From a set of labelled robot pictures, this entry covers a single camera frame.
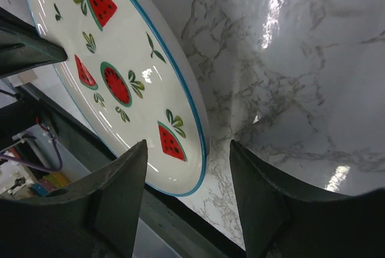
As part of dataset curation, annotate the watermelon pattern plate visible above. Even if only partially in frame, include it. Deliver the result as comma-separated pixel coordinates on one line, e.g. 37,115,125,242
27,0,210,197

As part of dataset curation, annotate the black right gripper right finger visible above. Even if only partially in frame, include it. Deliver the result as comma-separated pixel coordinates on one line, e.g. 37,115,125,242
229,139,385,258

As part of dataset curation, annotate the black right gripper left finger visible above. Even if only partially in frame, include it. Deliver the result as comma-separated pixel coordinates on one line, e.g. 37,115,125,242
0,139,149,258

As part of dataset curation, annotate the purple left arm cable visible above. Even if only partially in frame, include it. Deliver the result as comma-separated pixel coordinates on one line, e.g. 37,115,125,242
0,124,64,173

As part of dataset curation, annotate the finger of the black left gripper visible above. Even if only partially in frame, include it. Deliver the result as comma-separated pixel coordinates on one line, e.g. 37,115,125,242
0,8,68,78

